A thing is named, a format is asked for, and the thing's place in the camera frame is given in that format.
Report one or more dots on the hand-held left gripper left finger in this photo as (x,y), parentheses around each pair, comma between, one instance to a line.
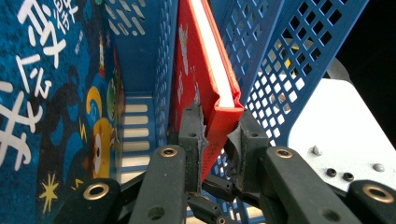
(191,140)

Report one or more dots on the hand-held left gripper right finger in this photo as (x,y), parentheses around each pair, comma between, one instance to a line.
(250,149)

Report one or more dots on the red picture book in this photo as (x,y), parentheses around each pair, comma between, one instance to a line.
(193,62)

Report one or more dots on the blue plastic file rack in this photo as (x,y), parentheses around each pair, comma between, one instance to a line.
(143,46)

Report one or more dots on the blue picture book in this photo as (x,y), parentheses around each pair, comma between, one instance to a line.
(46,109)

